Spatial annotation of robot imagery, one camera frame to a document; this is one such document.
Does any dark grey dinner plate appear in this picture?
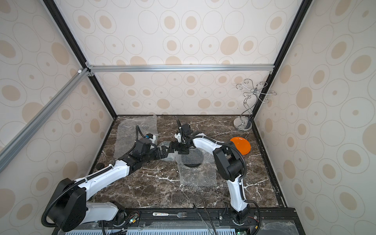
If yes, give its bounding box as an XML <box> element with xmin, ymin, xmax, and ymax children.
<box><xmin>180</xmin><ymin>148</ymin><xmax>204</xmax><ymax>168</ymax></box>

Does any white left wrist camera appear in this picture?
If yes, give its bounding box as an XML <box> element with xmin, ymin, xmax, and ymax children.
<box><xmin>145</xmin><ymin>133</ymin><xmax>157</xmax><ymax>144</ymax></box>

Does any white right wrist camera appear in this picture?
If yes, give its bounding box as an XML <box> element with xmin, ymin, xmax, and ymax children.
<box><xmin>174</xmin><ymin>133</ymin><xmax>182</xmax><ymax>143</ymax></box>

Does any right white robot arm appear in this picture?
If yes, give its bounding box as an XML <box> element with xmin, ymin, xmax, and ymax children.
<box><xmin>170</xmin><ymin>120</ymin><xmax>252</xmax><ymax>225</ymax></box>

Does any bubble wrap sheet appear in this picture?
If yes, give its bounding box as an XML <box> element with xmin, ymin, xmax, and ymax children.
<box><xmin>175</xmin><ymin>148</ymin><xmax>217</xmax><ymax>187</ymax></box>

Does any fork with patterned handle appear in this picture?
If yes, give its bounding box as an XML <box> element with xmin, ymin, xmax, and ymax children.
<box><xmin>152</xmin><ymin>212</ymin><xmax>188</xmax><ymax>218</ymax></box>

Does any black frame post back left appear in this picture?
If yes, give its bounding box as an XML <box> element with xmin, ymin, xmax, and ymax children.
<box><xmin>43</xmin><ymin>0</ymin><xmax>117</xmax><ymax>119</ymax></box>

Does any aluminium rail left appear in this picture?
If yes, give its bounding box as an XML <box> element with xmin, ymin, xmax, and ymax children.
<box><xmin>1</xmin><ymin>68</ymin><xmax>89</xmax><ymax>171</ymax></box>

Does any black frame post back right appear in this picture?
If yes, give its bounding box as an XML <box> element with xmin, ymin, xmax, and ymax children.
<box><xmin>251</xmin><ymin>0</ymin><xmax>312</xmax><ymax>118</ymax></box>

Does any aluminium rail back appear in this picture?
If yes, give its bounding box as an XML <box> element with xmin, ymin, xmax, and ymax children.
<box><xmin>89</xmin><ymin>64</ymin><xmax>275</xmax><ymax>72</ymax></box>

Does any bubble wrap sheet around orange plate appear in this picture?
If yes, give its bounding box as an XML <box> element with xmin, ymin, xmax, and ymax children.
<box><xmin>114</xmin><ymin>116</ymin><xmax>158</xmax><ymax>159</ymax></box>

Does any chrome wire mug tree stand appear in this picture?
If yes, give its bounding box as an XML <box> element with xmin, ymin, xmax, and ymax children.
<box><xmin>234</xmin><ymin>78</ymin><xmax>277</xmax><ymax>132</ymax></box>

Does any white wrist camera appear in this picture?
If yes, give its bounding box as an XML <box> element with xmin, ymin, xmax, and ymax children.
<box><xmin>145</xmin><ymin>133</ymin><xmax>157</xmax><ymax>144</ymax></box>
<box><xmin>174</xmin><ymin>133</ymin><xmax>182</xmax><ymax>143</ymax></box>

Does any orange dinner plate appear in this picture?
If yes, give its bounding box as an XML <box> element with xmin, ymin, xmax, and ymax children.
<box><xmin>230</xmin><ymin>137</ymin><xmax>252</xmax><ymax>155</ymax></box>

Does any aluminium rail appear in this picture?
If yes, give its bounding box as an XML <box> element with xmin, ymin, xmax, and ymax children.
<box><xmin>89</xmin><ymin>64</ymin><xmax>275</xmax><ymax>72</ymax></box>
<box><xmin>1</xmin><ymin>68</ymin><xmax>89</xmax><ymax>171</ymax></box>

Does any black frame post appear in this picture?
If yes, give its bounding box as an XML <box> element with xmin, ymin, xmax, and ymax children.
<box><xmin>251</xmin><ymin>0</ymin><xmax>312</xmax><ymax>118</ymax></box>
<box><xmin>43</xmin><ymin>0</ymin><xmax>117</xmax><ymax>119</ymax></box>

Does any black base platform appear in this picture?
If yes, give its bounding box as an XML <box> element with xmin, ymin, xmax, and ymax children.
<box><xmin>68</xmin><ymin>208</ymin><xmax>305</xmax><ymax>235</ymax></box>

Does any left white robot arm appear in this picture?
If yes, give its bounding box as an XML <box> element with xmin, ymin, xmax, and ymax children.
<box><xmin>41</xmin><ymin>126</ymin><xmax>174</xmax><ymax>232</ymax></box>

